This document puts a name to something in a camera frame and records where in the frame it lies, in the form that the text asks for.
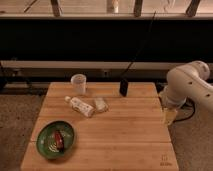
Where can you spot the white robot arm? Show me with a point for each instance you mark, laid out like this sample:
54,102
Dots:
186,81

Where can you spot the green bowl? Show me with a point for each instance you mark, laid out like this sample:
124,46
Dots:
46,145

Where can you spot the clear plastic cup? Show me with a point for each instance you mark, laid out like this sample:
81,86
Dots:
79,83

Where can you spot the black eraser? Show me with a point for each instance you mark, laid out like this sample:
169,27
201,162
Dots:
123,87

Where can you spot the white plastic bottle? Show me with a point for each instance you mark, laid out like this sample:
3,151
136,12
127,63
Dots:
80,106

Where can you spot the white gripper tip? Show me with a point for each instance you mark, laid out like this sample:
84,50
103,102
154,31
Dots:
169,115

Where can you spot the red object in bowl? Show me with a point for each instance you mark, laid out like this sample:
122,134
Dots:
59,139

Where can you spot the small wrapped white packet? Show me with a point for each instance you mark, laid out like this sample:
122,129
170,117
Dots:
100,105

